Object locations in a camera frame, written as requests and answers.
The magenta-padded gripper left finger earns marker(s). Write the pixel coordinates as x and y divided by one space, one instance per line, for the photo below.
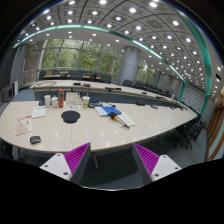
78 156

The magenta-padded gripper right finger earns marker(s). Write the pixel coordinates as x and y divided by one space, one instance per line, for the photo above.
146 158

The black computer mouse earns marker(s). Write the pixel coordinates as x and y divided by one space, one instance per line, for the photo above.
35 139

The black round mouse pad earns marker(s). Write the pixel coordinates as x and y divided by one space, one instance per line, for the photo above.
70 116

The white paper sheet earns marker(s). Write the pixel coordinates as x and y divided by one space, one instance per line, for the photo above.
129 119

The black handheld microphone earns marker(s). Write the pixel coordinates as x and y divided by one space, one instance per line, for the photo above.
118 120

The colourful sticker sheet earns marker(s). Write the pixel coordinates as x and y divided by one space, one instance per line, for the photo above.
71 107

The black office chairs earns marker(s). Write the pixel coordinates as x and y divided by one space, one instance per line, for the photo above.
106 78
191 128

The blue folder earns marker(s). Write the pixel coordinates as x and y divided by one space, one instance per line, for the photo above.
107 110

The green printed paper cup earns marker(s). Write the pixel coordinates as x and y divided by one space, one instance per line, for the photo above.
86 101

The black desk microphone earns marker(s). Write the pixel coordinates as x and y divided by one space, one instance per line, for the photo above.
95 103
41 102

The white cardboard box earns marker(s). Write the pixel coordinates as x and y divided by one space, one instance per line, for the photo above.
73 99

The white paper booklet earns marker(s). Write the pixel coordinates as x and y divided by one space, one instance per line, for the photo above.
38 112

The white lidded mug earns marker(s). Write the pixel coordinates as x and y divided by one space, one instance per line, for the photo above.
54 101

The red thermos bottle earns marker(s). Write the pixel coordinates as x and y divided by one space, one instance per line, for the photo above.
61 98

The magazine with fan print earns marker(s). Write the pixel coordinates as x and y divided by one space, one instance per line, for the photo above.
24 125

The white paper cup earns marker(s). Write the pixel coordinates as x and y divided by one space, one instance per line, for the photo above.
47 100

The long curved conference table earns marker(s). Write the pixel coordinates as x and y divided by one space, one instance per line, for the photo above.
100 86

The wooden table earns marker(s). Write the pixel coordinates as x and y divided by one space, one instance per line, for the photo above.
53 76

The grey floor heater unit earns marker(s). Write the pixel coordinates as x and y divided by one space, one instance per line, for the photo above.
7 92

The ceiling lights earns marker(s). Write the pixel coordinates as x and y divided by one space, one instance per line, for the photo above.
132 10

